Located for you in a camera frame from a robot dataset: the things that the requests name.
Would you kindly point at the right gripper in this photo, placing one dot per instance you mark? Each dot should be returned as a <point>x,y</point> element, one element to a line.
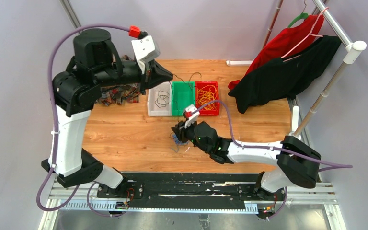
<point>180,131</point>

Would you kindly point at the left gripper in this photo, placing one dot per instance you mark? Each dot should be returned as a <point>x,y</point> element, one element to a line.
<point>153,76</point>

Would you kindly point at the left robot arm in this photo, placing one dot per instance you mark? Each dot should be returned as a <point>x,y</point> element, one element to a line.
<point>96,64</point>

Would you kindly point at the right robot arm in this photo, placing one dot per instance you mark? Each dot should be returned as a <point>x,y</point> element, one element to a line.
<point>296,163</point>

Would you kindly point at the white plastic bin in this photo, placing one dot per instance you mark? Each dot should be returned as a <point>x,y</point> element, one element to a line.
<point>159,100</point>

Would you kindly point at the green plastic bin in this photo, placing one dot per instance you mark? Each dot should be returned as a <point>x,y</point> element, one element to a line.
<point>183,95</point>

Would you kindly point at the plaid flannel shirt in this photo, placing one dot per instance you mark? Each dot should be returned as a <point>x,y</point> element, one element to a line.
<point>119,94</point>

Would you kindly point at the red plastic bin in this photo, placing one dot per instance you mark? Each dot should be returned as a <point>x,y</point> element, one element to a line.
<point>207,91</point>

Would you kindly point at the black shirt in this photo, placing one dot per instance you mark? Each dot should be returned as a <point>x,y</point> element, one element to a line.
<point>285,77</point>

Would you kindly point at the red shirt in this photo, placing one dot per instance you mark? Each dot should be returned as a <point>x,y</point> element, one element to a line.
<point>289,41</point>

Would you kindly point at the green hanger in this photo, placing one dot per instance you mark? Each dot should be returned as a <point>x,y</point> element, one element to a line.
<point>302,16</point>

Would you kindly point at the metal clothes rack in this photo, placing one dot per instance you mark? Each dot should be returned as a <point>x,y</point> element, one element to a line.
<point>353,50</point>

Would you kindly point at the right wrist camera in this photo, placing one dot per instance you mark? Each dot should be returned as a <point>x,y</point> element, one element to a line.
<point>191,113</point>

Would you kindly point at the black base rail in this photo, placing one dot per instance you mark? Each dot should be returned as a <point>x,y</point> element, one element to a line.
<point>188,190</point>

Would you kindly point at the metal corner post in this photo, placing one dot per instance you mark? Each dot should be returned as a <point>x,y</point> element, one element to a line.
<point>67,6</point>

